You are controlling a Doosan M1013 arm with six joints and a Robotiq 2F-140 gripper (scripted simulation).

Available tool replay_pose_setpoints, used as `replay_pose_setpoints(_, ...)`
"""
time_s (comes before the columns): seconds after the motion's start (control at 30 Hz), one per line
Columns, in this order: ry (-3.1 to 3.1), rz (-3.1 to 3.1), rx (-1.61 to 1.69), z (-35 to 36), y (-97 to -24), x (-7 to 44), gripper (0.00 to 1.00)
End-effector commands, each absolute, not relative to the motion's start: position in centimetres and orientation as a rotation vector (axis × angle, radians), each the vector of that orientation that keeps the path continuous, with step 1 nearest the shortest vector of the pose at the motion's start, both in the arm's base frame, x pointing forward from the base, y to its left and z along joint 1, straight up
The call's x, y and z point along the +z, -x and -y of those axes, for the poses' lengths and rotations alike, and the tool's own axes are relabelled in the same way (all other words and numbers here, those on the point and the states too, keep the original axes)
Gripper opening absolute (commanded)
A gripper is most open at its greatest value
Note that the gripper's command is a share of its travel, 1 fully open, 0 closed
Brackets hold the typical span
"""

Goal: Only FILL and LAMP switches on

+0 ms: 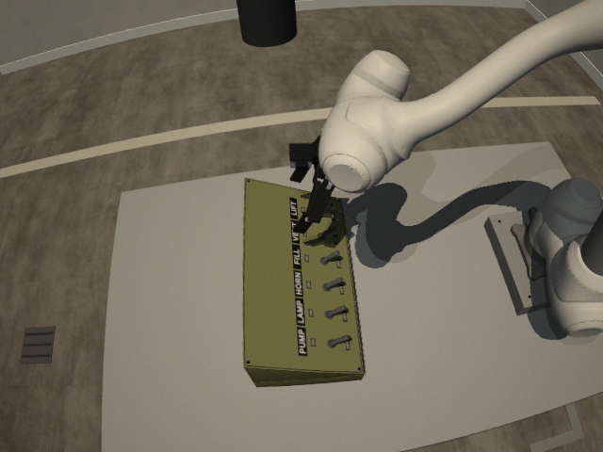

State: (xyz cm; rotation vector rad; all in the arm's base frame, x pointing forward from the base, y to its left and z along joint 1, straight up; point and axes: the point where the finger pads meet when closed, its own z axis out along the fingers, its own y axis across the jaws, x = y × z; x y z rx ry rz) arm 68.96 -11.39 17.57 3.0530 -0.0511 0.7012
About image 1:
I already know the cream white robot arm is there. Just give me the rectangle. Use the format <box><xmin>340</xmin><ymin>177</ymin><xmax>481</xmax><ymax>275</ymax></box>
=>
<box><xmin>289</xmin><ymin>0</ymin><xmax>603</xmax><ymax>337</ymax></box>

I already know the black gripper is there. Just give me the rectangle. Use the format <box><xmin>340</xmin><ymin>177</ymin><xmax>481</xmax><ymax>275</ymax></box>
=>
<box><xmin>290</xmin><ymin>135</ymin><xmax>335</xmax><ymax>234</ymax></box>

